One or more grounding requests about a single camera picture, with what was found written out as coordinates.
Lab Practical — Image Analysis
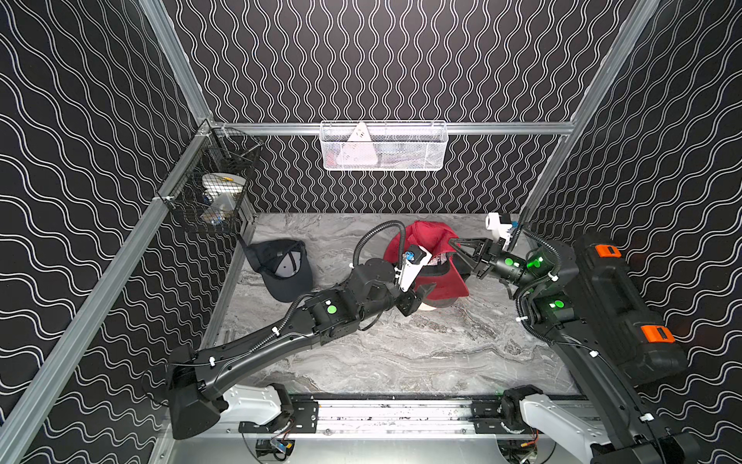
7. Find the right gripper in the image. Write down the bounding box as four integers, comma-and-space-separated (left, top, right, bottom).
450, 238, 543, 299

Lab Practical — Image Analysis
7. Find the red baseball cap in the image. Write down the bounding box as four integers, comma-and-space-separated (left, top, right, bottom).
403, 220, 470, 307

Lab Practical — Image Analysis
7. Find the navy baseball cap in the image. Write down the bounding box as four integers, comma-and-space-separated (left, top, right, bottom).
239, 239, 314, 303

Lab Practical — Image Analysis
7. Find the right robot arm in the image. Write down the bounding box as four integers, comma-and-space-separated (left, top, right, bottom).
450, 233, 699, 463

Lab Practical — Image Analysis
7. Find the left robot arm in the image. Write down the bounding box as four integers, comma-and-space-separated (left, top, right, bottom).
165, 220, 433, 440

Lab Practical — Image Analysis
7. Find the pink triangular card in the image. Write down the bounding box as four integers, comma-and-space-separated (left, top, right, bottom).
335, 122, 379, 170

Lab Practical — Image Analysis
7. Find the black orange tool case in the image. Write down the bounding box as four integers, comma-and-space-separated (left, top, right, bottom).
566, 234, 688, 386

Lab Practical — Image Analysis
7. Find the white wire basket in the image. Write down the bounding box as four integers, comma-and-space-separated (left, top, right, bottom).
319, 121, 449, 172

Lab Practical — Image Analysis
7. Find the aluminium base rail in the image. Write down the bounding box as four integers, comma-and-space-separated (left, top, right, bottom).
167, 396, 587, 440

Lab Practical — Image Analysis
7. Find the black wire basket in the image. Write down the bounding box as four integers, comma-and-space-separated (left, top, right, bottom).
157, 119, 267, 237

